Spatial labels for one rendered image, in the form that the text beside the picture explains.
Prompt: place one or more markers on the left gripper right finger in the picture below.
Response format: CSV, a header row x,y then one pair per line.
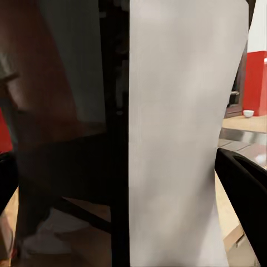
x,y
245,183

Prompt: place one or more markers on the drop in sink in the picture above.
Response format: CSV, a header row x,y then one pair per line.
x,y
250,144

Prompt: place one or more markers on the bottle of coffee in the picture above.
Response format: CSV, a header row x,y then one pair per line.
x,y
114,109

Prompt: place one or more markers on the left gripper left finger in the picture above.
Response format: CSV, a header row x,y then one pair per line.
x,y
8,178

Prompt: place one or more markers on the cabinet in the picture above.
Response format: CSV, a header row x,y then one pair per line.
x,y
241,254

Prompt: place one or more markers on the countertop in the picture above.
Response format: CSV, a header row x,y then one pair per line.
x,y
231,227

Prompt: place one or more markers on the fixed window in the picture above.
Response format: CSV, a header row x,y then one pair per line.
x,y
235,103

